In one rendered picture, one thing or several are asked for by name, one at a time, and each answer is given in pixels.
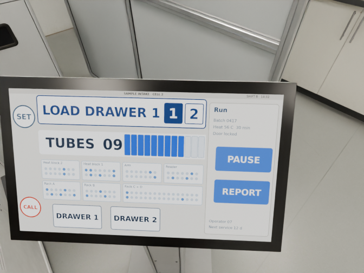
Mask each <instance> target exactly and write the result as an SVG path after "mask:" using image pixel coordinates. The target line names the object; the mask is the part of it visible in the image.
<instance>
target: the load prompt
mask: <svg viewBox="0 0 364 273"><path fill-rule="evenodd" d="M36 108H37V124H38V125H75V126H112V127H149V128H187V129H206V118H207V99H182V98H159V97H116V96H72V95H36Z"/></svg>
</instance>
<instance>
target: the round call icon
mask: <svg viewBox="0 0 364 273"><path fill-rule="evenodd" d="M18 202H19V215H20V218H43V217H42V201H41V197H40V196H18Z"/></svg>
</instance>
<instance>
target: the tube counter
mask: <svg viewBox="0 0 364 273"><path fill-rule="evenodd" d="M101 138H102V156H109V157H142V158H175V159H205V145H206V135H196V134H160V133H124V132H101Z"/></svg>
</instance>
